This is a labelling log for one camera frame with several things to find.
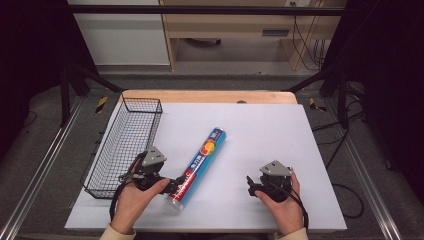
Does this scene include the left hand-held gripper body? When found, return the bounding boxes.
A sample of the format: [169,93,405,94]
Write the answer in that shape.
[128,145,172,193]

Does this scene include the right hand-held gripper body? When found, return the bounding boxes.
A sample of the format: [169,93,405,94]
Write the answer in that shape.
[258,160,294,203]

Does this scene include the blue cling film roll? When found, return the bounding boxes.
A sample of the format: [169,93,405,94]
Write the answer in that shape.
[169,127,227,211]

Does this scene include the person's right hand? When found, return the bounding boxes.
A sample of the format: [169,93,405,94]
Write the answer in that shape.
[254,167,306,236]

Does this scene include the person's left hand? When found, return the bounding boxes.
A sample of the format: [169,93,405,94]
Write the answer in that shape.
[110,168,171,235]

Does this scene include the white table mat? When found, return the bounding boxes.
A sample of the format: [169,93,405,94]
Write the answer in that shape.
[64,102,348,234]

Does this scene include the yellow clamp left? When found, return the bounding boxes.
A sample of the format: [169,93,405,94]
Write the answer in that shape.
[95,95,110,114]

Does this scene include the yellow clamp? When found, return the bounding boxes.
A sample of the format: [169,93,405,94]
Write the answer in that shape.
[95,95,110,114]
[308,97,328,113]

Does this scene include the yellow clamp right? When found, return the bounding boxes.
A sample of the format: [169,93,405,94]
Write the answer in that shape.
[308,97,328,113]

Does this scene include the wooden table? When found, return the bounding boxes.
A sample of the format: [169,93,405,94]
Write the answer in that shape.
[118,89,299,105]

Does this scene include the black metal stand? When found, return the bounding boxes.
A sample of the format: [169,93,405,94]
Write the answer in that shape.
[282,64,351,130]
[59,63,125,128]

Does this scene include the white cabinet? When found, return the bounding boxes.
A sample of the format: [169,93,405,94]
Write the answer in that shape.
[66,0,171,66]

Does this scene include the light wooden desk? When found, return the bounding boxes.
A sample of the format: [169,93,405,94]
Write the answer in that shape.
[158,0,348,72]

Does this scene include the black horizontal bar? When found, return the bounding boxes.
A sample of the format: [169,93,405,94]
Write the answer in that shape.
[46,4,348,17]

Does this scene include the black wire basket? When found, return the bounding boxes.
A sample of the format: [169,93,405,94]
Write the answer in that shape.
[82,95,164,200]

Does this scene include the right hand-held gripper cable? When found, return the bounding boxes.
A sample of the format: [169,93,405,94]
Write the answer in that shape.
[266,181,310,231]

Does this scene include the hand-held gripper cable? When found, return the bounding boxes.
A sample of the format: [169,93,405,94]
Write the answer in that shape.
[109,151,149,223]
[266,181,310,231]

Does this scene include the left hand-held gripper cable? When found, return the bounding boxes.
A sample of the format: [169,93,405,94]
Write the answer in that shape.
[109,151,149,223]

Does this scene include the black floor cable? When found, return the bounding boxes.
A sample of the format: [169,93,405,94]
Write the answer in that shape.
[311,99,366,220]

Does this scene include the aluminium floor rail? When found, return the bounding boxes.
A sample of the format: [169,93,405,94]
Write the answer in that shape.
[0,95,86,240]
[324,98,404,240]

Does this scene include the black hanging cables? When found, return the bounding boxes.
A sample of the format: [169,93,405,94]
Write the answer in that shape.
[289,1,328,72]

